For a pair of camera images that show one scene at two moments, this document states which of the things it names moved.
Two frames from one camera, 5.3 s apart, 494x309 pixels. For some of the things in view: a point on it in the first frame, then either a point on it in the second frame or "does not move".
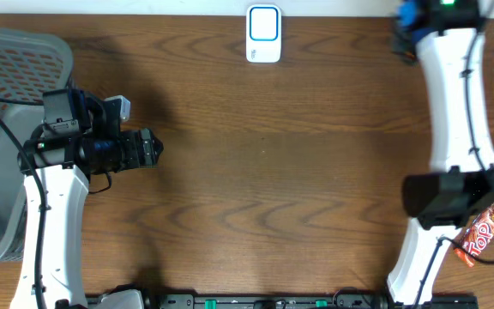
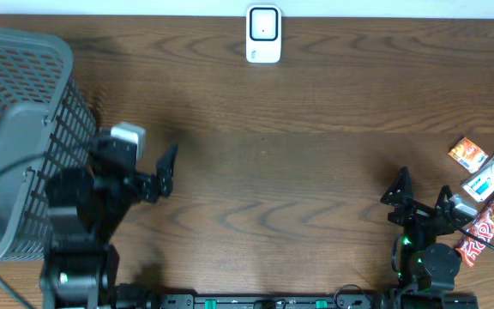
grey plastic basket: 14,64 does not move
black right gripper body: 406,41 to 412,215
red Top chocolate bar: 480,231 does not move
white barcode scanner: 263,33 does not move
